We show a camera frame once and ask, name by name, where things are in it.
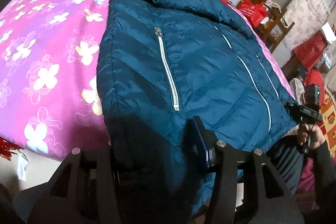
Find teal quilted down jacket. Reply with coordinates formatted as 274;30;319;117
97;0;295;223

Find person's right forearm black sleeve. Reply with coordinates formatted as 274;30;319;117
311;142;335;217

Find person's right hand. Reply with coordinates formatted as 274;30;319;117
297;124;325;153

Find red bag on floor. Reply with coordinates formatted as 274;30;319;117
293;31;327;71

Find wooden chair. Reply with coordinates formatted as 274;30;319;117
256;3;295;53

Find floral upholstered sofa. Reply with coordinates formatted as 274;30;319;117
284;0;330;51

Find red shopping bag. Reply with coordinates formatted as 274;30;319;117
238;0;268;28

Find pink floral bed quilt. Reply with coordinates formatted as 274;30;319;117
1;0;291;160

